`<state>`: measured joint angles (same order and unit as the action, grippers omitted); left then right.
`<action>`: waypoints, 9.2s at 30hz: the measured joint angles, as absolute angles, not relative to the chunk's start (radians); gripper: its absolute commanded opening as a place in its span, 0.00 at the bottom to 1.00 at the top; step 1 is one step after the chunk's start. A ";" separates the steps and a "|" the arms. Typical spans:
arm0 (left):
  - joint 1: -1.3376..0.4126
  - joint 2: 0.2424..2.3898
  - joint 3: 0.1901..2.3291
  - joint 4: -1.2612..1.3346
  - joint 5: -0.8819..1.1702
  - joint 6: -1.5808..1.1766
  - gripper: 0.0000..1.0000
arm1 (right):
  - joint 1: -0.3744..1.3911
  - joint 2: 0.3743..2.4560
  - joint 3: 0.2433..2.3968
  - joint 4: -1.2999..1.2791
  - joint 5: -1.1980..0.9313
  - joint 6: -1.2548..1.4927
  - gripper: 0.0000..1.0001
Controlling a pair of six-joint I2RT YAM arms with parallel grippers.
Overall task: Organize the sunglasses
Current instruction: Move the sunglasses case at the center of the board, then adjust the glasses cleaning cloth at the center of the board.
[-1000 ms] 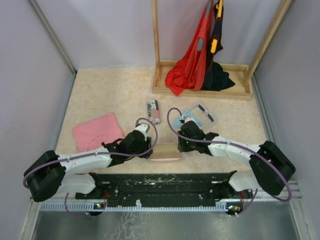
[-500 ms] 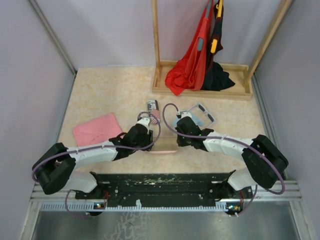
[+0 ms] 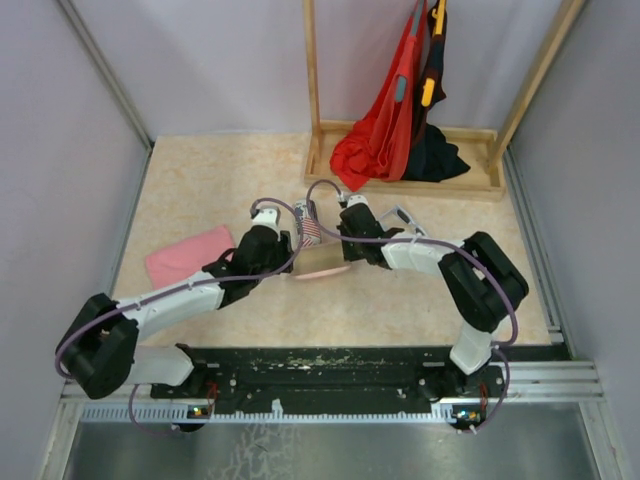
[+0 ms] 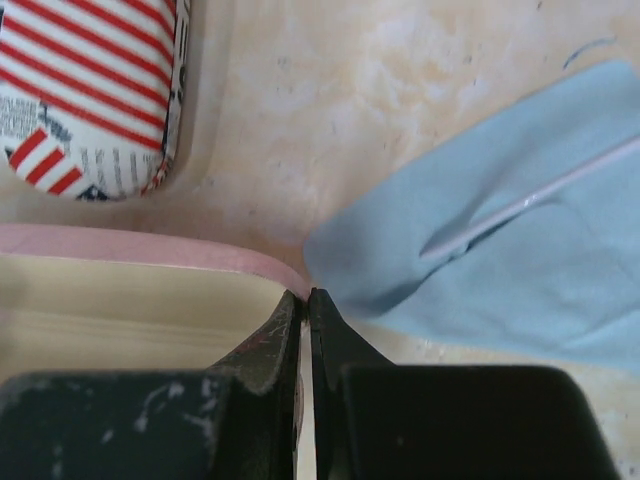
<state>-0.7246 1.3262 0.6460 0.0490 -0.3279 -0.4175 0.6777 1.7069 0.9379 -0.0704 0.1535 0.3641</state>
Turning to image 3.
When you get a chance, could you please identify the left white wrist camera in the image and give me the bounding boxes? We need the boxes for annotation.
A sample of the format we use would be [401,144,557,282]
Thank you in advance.
[252,206,281,235]

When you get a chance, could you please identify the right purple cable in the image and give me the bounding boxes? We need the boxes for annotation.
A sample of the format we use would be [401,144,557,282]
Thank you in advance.
[305,178,519,435]

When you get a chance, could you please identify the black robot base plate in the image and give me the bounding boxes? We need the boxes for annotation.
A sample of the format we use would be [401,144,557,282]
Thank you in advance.
[149,343,571,415]

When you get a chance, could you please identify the white cable duct strip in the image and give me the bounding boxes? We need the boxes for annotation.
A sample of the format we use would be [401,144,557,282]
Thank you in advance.
[82,402,484,425]

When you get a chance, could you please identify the pink folded cloth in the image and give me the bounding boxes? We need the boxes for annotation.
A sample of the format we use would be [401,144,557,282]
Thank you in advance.
[145,225,235,290]

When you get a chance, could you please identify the pink glasses case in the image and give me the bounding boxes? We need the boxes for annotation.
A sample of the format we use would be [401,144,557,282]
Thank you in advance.
[291,242,351,280]

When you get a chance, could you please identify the wooden clothes rack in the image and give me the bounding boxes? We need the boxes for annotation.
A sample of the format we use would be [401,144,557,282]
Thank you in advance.
[303,1,584,200]

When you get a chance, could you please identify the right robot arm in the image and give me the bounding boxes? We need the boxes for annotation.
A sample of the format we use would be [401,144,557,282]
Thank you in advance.
[338,198,529,396]

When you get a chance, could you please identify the yellow clothes hanger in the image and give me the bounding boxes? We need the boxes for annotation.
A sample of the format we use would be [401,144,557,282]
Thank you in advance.
[421,0,447,109]

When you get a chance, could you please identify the dark hanging garment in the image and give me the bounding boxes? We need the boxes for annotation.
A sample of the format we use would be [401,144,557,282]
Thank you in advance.
[402,0,472,184]

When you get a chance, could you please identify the white frame sunglasses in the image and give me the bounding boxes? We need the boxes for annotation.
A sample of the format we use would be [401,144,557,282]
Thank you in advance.
[378,205,427,236]

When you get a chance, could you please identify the flag print glasses case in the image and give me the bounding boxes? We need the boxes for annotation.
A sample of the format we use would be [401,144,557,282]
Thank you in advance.
[293,199,322,248]

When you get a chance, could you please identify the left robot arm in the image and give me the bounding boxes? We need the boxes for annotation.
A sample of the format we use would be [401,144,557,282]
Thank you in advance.
[54,225,294,399]

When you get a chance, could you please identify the red hanging garment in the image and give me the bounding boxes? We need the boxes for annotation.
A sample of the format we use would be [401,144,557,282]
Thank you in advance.
[330,1,428,192]

